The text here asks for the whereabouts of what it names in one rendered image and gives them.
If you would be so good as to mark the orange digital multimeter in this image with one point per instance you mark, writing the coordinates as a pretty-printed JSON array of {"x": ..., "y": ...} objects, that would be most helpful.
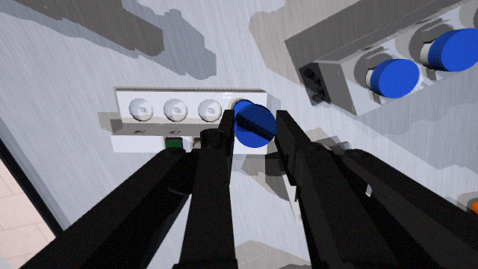
[{"x": 474, "y": 209}]

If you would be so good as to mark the white key panel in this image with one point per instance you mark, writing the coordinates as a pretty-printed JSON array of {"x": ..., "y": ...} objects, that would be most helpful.
[{"x": 338, "y": 149}]

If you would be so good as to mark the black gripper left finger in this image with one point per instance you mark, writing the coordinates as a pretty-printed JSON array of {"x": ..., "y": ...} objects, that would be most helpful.
[{"x": 125, "y": 229}]

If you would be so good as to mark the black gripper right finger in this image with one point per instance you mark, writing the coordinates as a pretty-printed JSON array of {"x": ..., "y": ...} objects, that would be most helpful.
[{"x": 422, "y": 229}]

